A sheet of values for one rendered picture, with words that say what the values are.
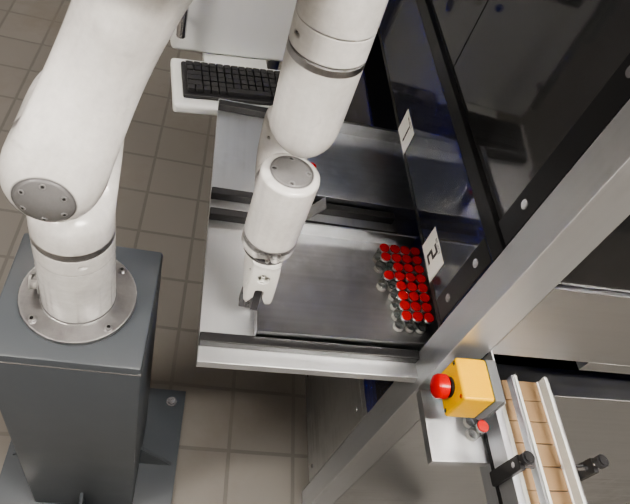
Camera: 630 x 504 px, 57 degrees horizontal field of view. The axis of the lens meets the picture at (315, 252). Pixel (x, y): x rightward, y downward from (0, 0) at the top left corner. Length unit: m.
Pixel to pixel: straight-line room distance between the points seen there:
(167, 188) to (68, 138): 1.75
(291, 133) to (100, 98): 0.21
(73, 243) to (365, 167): 0.76
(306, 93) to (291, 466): 1.43
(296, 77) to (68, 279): 0.48
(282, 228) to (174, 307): 1.31
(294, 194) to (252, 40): 1.00
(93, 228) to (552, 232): 0.61
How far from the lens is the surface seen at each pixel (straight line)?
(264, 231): 0.83
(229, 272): 1.11
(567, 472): 1.08
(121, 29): 0.63
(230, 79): 1.62
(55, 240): 0.87
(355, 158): 1.41
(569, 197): 0.78
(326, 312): 1.10
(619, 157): 0.73
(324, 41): 0.62
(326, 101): 0.66
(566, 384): 1.27
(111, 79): 0.67
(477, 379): 0.97
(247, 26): 1.70
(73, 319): 1.04
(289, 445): 1.93
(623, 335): 1.07
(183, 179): 2.48
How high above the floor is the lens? 1.77
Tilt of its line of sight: 49 degrees down
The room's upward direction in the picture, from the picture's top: 23 degrees clockwise
